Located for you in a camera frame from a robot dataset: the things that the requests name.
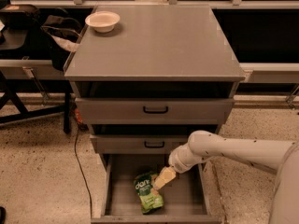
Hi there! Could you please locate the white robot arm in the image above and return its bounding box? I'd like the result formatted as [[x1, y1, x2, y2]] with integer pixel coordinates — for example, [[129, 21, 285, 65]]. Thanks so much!
[[153, 131, 299, 224]]

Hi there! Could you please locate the grey top drawer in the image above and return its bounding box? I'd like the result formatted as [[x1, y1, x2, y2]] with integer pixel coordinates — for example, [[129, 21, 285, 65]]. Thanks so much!
[[76, 98, 234, 125]]

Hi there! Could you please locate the black floor cable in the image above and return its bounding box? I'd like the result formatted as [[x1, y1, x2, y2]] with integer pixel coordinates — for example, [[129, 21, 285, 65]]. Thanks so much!
[[73, 124, 93, 218]]

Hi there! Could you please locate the grey middle drawer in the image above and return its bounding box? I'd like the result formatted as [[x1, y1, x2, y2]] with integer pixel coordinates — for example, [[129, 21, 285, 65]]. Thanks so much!
[[90, 135, 188, 154]]

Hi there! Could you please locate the black case on table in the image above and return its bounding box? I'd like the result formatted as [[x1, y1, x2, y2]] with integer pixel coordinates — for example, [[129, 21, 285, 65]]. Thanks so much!
[[0, 5, 40, 30]]

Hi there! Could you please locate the green rice chip bag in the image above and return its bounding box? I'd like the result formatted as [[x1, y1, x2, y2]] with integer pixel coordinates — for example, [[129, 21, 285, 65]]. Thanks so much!
[[134, 171, 164, 215]]

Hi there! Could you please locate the white bowl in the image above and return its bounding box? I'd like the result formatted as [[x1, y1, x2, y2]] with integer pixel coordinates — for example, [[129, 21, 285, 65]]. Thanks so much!
[[85, 11, 121, 33]]

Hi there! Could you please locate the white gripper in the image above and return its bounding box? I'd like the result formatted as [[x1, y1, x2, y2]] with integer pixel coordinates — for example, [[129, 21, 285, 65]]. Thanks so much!
[[153, 144, 202, 190]]

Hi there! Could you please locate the black folding table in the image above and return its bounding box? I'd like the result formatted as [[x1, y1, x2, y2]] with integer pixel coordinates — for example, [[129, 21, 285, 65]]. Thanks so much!
[[0, 28, 72, 134]]

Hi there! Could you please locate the dark bag with straps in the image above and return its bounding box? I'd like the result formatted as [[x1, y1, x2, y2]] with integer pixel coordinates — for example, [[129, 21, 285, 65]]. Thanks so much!
[[41, 15, 82, 71]]

